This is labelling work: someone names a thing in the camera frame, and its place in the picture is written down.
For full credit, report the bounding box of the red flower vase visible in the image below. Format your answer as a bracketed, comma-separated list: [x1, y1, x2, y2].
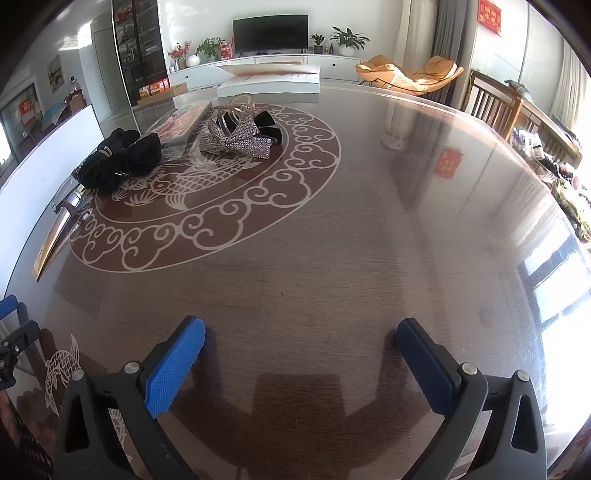
[168, 41, 192, 70]

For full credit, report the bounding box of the green potted plant right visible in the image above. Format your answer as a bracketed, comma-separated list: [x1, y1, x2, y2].
[331, 26, 370, 57]

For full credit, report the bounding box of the black flat television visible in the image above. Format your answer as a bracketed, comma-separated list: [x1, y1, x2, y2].
[232, 14, 310, 53]

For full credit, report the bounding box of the green potted plant left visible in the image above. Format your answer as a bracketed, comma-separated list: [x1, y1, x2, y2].
[195, 37, 222, 62]

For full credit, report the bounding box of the white tv cabinet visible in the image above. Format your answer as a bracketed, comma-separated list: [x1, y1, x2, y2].
[168, 54, 362, 91]

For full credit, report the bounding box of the green potted plant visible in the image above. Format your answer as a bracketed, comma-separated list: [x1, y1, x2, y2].
[331, 26, 370, 57]
[195, 37, 222, 62]

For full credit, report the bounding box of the wooden dining chair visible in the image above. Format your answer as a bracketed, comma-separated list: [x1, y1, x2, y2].
[462, 70, 524, 141]

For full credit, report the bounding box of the red wall decoration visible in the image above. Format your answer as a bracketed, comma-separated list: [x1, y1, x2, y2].
[477, 0, 501, 35]

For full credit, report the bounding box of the cardboard box on floor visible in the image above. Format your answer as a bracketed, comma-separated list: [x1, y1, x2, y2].
[137, 83, 188, 106]

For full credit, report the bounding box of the packaged pink item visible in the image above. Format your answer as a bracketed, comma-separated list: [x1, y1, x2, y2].
[147, 100, 211, 145]

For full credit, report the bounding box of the orange lounge chair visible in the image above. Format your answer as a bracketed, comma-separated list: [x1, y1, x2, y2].
[356, 55, 464, 96]

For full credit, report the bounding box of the black glass display cabinet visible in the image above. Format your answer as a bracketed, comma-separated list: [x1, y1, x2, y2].
[110, 0, 167, 107]

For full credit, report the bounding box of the small dark potted plant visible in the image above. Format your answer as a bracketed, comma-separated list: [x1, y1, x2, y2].
[311, 34, 325, 55]

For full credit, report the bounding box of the grey curtain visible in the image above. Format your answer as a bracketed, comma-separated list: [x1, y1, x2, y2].
[431, 0, 470, 105]

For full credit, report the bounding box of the framed wall painting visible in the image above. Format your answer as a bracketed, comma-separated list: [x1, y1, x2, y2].
[47, 54, 64, 93]

